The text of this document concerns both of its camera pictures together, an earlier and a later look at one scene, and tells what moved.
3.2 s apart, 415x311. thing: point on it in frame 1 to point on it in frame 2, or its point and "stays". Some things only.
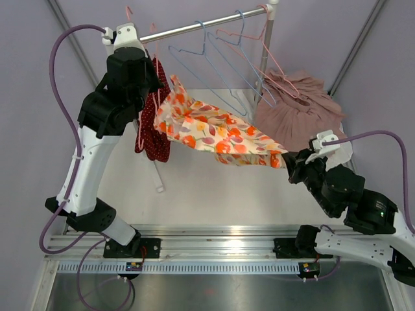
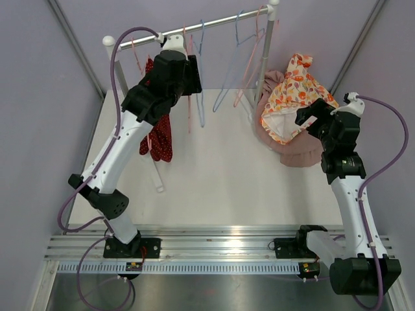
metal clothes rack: [268, 10] stays
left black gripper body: [148, 71] to [191, 83]
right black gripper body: [311, 173] to [320, 110]
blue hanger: [171, 48] to [200, 52]
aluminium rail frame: [183, 243] stays
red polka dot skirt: [149, 140] stays
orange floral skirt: [201, 126] to [296, 89]
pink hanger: [128, 10] to [191, 54]
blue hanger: [240, 43] to [260, 34]
